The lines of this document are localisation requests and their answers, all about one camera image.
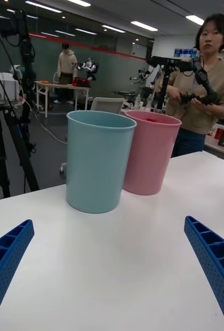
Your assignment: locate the pale blue plastic bin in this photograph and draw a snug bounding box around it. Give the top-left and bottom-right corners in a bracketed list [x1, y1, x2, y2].
[65, 110, 138, 214]

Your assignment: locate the pink plastic bin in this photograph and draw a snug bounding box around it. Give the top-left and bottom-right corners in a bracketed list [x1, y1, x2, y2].
[122, 110, 183, 196]

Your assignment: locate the ceiling light panel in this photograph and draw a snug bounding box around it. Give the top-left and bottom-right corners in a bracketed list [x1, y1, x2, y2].
[185, 14, 205, 26]
[130, 21, 159, 33]
[101, 24, 127, 34]

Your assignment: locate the black jointed handheld device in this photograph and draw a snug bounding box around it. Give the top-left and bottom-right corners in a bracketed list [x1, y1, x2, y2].
[179, 56, 220, 106]

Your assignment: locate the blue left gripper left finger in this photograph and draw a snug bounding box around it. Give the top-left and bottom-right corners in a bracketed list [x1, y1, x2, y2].
[0, 219, 35, 331]

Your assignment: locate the black camera stand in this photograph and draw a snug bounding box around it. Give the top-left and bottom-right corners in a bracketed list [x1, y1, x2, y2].
[146, 55, 195, 115]

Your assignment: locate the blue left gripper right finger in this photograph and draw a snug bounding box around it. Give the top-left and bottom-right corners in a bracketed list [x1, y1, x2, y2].
[184, 216, 224, 331]

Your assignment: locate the person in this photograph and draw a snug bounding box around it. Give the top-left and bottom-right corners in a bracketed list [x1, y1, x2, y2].
[165, 12, 224, 159]
[53, 42, 78, 105]

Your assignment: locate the white chair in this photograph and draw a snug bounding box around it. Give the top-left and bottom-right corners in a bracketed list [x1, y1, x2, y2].
[90, 97, 126, 115]

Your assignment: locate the white desk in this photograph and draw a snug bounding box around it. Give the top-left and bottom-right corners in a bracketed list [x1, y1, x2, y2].
[204, 123, 224, 163]

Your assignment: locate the person's right hand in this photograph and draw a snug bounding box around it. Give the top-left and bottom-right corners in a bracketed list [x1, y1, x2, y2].
[167, 86, 183, 102]

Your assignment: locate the folding table with white legs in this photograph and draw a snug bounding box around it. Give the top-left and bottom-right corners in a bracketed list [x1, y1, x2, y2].
[35, 81, 91, 118]

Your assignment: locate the white humanoid robot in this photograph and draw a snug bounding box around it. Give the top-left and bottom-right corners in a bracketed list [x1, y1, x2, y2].
[77, 55, 100, 82]

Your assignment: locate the red bag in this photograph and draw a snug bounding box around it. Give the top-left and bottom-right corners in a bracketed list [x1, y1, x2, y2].
[72, 77, 92, 87]

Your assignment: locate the person's left hand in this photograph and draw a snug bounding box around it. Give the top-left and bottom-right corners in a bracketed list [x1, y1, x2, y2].
[190, 98, 217, 111]

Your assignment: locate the black tripod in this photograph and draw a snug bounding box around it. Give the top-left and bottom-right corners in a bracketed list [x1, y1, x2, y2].
[0, 9, 40, 199]

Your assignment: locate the blue and white box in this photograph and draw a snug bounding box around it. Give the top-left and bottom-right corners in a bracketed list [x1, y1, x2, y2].
[174, 48, 199, 58]

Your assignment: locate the white cable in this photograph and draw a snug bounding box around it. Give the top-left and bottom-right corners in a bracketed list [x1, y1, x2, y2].
[33, 112, 68, 145]

